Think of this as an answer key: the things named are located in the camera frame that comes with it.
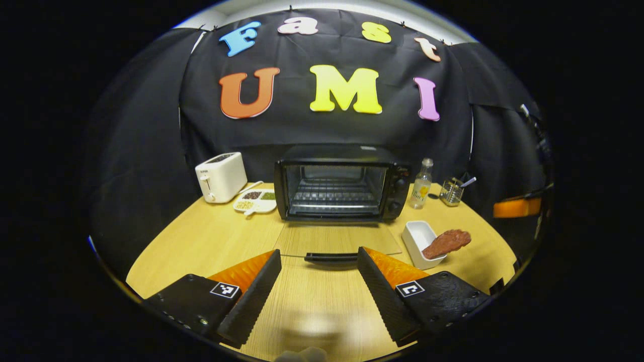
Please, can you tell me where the brown meat steak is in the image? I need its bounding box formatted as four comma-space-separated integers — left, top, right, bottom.
422, 229, 472, 260

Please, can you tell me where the white rectangular dish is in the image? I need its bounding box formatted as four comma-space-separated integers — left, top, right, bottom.
401, 220, 448, 270

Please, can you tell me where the metal utensil holder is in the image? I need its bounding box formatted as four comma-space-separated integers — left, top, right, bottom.
439, 177, 464, 207

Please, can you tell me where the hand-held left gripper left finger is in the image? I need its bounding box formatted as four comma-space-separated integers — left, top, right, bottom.
143, 249, 282, 348

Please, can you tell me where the white toaster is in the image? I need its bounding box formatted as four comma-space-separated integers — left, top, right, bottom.
195, 152, 248, 204

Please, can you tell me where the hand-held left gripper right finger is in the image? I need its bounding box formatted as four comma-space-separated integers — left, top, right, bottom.
357, 246, 491, 347

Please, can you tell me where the black electric oven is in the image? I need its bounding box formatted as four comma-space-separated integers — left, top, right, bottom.
273, 145, 413, 267

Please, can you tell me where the clear glass bottle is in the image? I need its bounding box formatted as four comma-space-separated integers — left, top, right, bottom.
409, 158, 434, 210

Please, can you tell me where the white divided seasoning plate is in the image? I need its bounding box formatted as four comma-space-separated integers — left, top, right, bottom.
232, 189, 278, 216

